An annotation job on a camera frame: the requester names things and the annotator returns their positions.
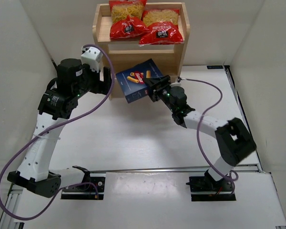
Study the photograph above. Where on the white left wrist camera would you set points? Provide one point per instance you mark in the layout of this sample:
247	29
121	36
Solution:
92	57

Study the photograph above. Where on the blue Barilla rigatoni box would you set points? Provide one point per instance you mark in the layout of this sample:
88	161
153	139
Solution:
131	80

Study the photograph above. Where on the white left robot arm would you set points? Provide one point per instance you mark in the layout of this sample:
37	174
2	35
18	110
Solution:
70	102

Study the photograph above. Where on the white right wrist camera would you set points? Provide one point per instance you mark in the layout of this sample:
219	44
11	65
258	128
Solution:
178	81

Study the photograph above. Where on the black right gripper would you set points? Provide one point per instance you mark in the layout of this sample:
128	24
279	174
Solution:
157	85

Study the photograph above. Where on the wooden three-tier shelf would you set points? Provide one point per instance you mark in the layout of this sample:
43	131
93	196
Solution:
127	53

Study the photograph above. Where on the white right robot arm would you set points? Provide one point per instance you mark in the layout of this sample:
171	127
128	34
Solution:
235	143

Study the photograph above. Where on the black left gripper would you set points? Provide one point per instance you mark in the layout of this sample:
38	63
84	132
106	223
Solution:
106	79

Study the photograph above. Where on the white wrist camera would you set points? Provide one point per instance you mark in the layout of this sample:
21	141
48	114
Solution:
92	57
178	81

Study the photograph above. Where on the red fusilli pasta bag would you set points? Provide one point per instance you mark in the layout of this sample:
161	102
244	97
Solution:
163	27
126	18

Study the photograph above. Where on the aluminium table rail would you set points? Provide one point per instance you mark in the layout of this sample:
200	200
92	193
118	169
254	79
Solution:
33	173

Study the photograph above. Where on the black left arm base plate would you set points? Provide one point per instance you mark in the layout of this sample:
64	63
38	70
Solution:
87	191

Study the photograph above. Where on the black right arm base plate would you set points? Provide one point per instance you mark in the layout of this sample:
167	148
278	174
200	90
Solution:
202	191

